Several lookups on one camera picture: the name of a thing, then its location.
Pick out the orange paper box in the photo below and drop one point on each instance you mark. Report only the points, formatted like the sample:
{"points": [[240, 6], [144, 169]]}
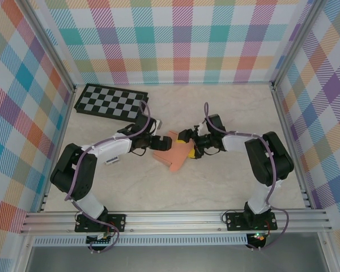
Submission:
{"points": [[177, 158]]}

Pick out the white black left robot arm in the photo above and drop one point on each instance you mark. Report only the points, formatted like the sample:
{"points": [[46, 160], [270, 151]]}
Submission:
{"points": [[113, 147]]}

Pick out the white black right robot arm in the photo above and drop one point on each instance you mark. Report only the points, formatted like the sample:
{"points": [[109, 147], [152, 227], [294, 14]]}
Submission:
{"points": [[235, 141]]}

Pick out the small blue white card box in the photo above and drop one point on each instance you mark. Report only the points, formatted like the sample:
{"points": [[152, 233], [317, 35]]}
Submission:
{"points": [[112, 160]]}

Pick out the black grey chessboard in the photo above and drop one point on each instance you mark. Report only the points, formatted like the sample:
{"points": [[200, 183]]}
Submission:
{"points": [[102, 99]]}

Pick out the aluminium side rail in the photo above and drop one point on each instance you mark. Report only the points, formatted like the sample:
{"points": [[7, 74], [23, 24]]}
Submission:
{"points": [[283, 119], [63, 131]]}

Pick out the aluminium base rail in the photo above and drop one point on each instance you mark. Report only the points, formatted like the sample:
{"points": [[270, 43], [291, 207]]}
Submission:
{"points": [[173, 222]]}

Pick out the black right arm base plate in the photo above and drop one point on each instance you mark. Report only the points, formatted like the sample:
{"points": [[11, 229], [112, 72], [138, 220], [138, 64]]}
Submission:
{"points": [[235, 221]]}

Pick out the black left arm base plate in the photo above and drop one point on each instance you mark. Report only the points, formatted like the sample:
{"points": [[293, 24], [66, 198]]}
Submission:
{"points": [[117, 222]]}

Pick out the aluminium frame post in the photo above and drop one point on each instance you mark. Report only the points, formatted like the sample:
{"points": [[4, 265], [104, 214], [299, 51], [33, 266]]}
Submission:
{"points": [[49, 45], [296, 45]]}

